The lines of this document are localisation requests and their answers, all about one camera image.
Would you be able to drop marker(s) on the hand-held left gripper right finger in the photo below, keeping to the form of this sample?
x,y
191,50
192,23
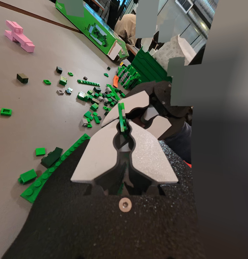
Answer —
x,y
152,157

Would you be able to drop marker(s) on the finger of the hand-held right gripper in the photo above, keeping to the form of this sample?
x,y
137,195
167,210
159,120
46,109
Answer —
x,y
134,100
159,126

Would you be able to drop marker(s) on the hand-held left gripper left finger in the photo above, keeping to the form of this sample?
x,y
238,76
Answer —
x,y
95,157

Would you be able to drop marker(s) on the green brick assembly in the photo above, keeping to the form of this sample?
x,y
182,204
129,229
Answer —
x,y
122,117

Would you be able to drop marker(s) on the person's right forearm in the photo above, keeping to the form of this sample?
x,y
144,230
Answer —
x,y
180,141

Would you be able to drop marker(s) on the grey desk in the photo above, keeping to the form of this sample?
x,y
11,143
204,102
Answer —
x,y
35,125

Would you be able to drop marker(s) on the green grey brick stack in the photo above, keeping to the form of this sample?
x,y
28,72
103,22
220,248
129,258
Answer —
x,y
129,76

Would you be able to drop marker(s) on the orange brick separator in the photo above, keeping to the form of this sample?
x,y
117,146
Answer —
x,y
115,81

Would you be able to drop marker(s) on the long green studded plate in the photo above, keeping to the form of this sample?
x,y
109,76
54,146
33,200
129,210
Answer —
x,y
61,159

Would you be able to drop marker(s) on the scattered loose green bricks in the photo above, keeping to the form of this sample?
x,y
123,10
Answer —
x,y
94,106

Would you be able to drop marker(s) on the dark green flat plate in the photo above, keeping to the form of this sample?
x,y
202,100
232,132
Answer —
x,y
52,157

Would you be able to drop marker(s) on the printed white paper bag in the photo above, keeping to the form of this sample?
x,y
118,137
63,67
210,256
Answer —
x,y
170,50

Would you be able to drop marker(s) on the long green studded strip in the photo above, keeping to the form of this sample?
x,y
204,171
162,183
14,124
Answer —
x,y
88,83

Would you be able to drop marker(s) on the dark grey flat tile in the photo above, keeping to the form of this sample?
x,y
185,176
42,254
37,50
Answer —
x,y
69,91

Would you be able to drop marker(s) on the small light grey brick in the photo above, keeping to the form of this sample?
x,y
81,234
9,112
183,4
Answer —
x,y
60,92

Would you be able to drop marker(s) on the small dark green brick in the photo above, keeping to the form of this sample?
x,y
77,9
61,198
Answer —
x,y
59,69

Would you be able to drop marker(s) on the green toy box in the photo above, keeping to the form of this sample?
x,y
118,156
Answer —
x,y
81,26

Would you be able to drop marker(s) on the large dark green brick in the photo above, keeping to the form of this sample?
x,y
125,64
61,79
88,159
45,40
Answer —
x,y
22,78

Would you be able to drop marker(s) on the pink brick model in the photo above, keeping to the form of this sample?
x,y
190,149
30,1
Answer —
x,y
18,35

